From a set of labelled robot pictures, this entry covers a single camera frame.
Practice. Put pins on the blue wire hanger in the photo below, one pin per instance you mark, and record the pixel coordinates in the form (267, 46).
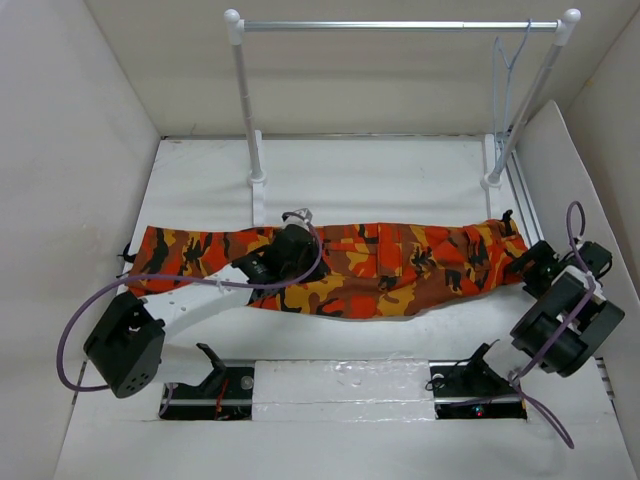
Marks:
(503, 66)

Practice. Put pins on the white clothes rack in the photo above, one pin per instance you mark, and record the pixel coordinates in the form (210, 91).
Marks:
(237, 27)

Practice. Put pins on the aluminium side rail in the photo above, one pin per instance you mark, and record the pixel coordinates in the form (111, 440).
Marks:
(520, 198)

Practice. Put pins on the orange camouflage trousers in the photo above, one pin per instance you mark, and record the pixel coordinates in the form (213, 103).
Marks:
(374, 269)

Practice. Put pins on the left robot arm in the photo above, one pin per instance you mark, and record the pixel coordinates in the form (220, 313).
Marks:
(129, 346)

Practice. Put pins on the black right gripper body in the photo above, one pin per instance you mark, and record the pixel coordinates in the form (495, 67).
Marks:
(535, 275)

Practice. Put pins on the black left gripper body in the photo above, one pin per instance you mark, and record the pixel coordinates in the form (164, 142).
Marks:
(307, 261)

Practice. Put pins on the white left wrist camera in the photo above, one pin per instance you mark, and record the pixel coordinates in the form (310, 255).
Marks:
(301, 218)

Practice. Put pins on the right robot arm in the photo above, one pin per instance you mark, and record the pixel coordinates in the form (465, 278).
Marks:
(570, 319)

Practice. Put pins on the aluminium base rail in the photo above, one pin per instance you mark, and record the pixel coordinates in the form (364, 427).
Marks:
(395, 390)

